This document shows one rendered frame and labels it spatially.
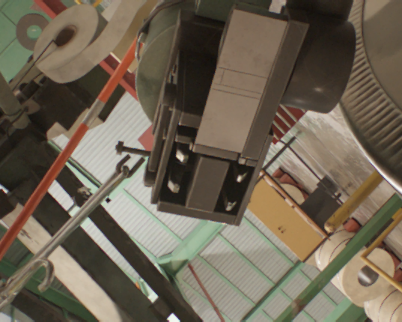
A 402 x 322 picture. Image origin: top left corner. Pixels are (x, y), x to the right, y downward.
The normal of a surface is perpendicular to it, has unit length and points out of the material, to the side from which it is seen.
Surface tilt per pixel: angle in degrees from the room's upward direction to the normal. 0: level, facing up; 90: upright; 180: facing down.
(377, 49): 90
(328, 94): 56
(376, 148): 88
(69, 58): 90
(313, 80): 68
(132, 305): 140
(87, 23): 90
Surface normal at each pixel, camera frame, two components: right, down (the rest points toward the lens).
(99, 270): 0.70, -0.39
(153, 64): 0.00, 0.58
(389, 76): -0.67, -0.64
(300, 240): 0.27, 0.25
